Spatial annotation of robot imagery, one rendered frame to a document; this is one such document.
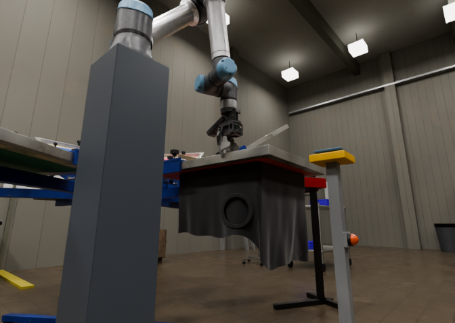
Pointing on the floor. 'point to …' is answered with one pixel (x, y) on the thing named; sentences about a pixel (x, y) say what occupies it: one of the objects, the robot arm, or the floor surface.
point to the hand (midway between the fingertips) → (225, 156)
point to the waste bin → (445, 236)
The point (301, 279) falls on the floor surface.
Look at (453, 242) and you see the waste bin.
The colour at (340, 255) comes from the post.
